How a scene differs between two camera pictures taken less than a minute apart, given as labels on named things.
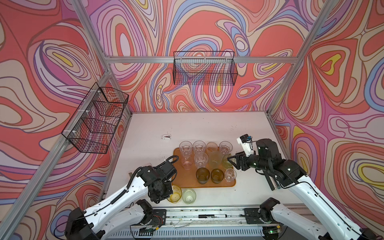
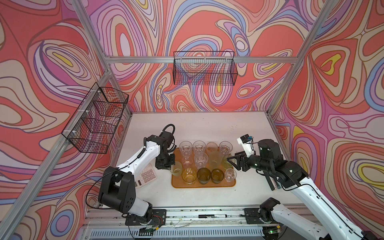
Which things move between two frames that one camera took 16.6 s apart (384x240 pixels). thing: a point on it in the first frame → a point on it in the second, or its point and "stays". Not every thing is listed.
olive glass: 217,175 stays
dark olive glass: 202,174 stays
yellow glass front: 176,194 → 189,175
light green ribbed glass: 227,164 stays
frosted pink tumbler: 211,147 stays
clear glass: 199,146 stays
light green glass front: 189,196 → 176,169
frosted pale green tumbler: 215,158 stays
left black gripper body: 163,193 → 165,161
